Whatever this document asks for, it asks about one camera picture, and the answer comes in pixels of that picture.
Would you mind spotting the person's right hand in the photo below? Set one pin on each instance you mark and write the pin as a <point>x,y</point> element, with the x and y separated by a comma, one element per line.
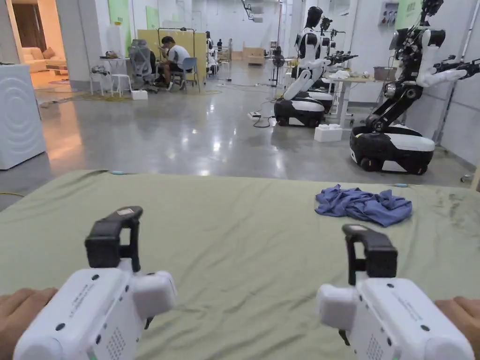
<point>463,313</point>

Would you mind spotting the black standing fan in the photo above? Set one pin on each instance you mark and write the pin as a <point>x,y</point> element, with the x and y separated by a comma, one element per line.
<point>278,60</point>

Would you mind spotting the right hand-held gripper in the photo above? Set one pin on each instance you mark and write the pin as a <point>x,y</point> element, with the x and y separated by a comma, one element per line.
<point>397,322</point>

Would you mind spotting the person's left hand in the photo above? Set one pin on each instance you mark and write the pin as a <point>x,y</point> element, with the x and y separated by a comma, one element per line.
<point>18,315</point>

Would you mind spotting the white foam box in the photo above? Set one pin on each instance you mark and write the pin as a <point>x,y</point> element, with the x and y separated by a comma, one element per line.
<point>139,95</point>
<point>328,133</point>

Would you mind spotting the bed with pale green sheet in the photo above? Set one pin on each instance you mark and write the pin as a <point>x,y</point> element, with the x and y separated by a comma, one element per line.
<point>232,232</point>

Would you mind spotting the cream sofa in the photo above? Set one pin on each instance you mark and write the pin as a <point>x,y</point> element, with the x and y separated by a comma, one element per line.
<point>39,56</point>

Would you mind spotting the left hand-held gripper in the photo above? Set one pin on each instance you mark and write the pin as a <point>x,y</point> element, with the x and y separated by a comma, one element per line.
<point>93,311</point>

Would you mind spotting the black and white humanoid robot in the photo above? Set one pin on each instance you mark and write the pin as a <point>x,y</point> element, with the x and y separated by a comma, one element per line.
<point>303,107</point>
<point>397,144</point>
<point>325,24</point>

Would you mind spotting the crumpled blue shirt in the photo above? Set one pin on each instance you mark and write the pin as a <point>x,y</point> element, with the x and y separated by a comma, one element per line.
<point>360,208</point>

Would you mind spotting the white washing machine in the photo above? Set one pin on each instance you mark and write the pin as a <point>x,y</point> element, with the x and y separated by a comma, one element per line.
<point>18,120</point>

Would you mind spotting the white power strip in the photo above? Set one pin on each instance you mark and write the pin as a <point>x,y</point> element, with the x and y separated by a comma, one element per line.
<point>255,114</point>

